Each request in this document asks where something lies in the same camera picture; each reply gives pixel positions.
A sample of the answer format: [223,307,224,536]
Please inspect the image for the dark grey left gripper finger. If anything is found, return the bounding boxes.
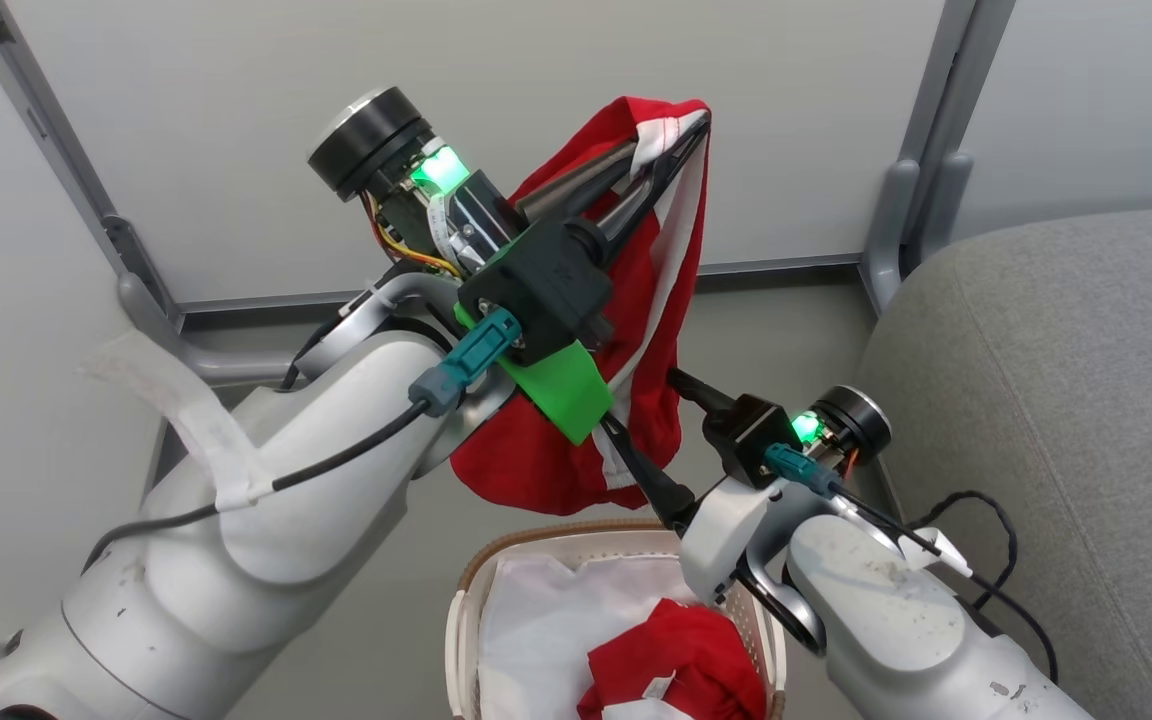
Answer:
[591,112,713,246]

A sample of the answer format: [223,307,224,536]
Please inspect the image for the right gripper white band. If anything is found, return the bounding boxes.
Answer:
[601,368,892,531]

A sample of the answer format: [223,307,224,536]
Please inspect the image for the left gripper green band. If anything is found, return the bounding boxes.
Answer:
[308,88,639,446]

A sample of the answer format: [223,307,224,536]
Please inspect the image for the red garment with white stripes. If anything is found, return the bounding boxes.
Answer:
[449,95,712,516]

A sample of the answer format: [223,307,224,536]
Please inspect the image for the red garment with white label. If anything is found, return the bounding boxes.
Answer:
[576,598,767,720]

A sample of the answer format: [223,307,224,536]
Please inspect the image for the white laundry basket brown rim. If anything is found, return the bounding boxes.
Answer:
[446,520,787,720]

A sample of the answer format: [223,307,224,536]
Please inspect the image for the white liner cloth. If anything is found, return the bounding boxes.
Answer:
[476,555,707,720]

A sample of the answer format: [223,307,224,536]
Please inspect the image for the grey fabric sofa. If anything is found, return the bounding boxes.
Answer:
[856,205,1152,720]

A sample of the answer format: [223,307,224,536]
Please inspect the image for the orange yellow wire bundle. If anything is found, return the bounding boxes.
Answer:
[366,195,462,281]

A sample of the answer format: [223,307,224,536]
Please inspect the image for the grey double partition post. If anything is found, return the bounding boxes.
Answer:
[861,0,1017,316]

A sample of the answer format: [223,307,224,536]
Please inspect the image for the small white cable tag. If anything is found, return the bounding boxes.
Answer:
[901,528,972,579]

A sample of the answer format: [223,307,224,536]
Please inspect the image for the white cloth strap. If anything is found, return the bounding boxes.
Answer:
[81,330,277,511]

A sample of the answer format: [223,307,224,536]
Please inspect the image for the grey partition post with foot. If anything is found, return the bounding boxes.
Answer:
[0,0,337,386]

